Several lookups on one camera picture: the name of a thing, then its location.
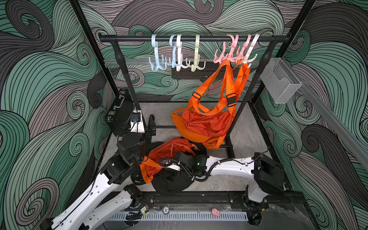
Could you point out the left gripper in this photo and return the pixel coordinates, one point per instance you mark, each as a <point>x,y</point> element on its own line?
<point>146,127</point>

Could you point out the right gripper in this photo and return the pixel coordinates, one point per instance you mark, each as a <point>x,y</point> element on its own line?
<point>180,159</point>

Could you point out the orange crossbody bag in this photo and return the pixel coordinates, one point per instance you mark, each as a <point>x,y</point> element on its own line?
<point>240,81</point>
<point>209,126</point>

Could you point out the black bag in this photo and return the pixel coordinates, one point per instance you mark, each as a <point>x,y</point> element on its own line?
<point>170,182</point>
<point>136,177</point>

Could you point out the rust red bag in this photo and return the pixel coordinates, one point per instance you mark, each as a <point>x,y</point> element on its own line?
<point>200,128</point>

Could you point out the orange backpack bag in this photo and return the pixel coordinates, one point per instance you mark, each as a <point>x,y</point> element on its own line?
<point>227,93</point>

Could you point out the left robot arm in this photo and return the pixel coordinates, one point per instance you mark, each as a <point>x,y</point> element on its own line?
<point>87,212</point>

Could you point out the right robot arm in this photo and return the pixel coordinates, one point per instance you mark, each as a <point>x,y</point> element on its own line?
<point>265,173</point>

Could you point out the light blue hook leftmost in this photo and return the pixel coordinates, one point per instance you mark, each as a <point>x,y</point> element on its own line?
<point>159,63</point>

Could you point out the light blue hook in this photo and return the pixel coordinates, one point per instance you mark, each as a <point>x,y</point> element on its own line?
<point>159,63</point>
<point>172,59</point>

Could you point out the pale green hook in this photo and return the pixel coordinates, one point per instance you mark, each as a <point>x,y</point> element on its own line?
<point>195,66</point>

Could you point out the white hook left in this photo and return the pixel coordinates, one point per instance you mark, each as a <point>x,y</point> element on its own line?
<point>180,64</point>

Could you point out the white hook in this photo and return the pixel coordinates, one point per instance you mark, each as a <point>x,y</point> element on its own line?
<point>180,64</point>
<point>254,41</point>

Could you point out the pink hook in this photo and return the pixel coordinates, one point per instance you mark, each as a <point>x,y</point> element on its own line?
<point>230,56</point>
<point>221,57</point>
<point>241,56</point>

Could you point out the white hook rightmost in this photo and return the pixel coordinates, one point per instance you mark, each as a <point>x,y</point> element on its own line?
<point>254,41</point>

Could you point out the black hard case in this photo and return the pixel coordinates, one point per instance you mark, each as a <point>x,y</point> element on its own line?
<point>120,112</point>

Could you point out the pink small object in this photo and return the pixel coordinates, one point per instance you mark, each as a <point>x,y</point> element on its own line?
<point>215,212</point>

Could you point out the front poker chip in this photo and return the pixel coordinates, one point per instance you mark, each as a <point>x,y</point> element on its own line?
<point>165,210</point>

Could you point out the black clothes rack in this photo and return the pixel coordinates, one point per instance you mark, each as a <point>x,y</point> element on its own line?
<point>121,61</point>

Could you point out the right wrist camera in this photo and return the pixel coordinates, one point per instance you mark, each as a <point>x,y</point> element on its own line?
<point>173,167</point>

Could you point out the white slotted cable duct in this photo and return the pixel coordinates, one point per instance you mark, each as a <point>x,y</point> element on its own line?
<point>194,216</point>

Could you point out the clear mesh wall bin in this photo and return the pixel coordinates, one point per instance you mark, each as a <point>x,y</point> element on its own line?
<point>280,79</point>

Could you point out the aluminium wall rail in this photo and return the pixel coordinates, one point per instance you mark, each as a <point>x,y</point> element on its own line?
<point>314,88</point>

